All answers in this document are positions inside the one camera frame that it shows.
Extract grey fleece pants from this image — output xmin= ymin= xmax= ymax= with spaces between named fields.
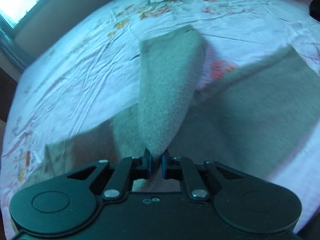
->
xmin=24 ymin=25 xmax=319 ymax=191

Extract floral white bed sheet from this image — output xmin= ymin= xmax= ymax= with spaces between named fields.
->
xmin=1 ymin=0 xmax=319 ymax=239

